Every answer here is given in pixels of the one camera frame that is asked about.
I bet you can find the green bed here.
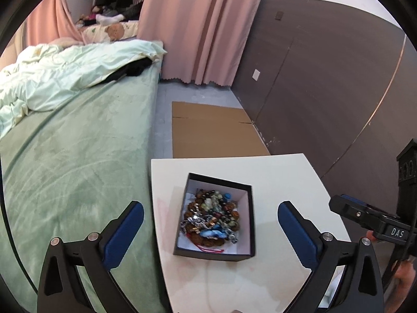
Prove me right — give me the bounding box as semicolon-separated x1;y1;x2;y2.
0;62;170;313

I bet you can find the pile of beaded jewelry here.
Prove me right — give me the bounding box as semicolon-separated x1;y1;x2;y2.
179;187;242;254

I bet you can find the person's right hand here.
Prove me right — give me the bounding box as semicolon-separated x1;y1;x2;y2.
365;230;417;297

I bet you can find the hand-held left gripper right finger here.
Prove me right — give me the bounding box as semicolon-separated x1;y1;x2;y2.
277;200;387;313

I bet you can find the blue braided bracelet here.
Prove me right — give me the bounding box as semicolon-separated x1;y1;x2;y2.
199;228;225;240

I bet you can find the pink curtain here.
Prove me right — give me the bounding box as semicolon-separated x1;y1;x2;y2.
138;0;271;88
26;0;86;44

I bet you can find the black garment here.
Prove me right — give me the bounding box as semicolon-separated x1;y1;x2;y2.
103;57;154;83

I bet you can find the printed cream pillow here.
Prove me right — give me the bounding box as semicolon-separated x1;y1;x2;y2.
80;20;140;44

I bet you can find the pale green duvet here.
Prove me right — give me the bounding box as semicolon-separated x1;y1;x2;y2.
0;39;167;137

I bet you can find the silver butterfly chain necklace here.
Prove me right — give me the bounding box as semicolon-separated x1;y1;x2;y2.
180;213;216;235

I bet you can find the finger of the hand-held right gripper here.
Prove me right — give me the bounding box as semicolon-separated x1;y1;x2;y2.
328;194;408;245

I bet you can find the black cable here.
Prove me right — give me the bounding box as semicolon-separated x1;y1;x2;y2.
383;244;411;292

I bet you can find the black jewelry box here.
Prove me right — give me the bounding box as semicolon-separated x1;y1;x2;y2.
173;172;256;263

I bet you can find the brown cardboard sheet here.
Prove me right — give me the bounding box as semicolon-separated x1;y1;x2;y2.
171;101;271;160

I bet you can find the pile of dark clothes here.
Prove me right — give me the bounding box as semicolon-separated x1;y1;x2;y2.
76;0;145;28

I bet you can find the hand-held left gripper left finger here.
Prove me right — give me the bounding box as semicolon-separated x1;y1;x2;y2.
37;200;145;313

